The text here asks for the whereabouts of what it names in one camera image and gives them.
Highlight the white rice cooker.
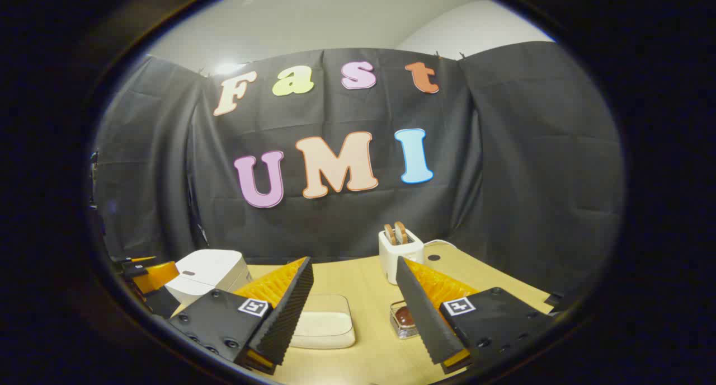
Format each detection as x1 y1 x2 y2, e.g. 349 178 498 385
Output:
165 249 253 306

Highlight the clear plastic rice box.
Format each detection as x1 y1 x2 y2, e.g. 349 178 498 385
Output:
288 294 357 350

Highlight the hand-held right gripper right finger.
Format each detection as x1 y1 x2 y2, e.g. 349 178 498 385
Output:
395 256 554 374

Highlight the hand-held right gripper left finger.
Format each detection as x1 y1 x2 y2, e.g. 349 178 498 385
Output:
168 256 315 374

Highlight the white toaster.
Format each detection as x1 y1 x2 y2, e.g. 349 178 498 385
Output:
379 228 425 285

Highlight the black backdrop cloth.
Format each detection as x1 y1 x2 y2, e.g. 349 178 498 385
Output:
92 41 624 296

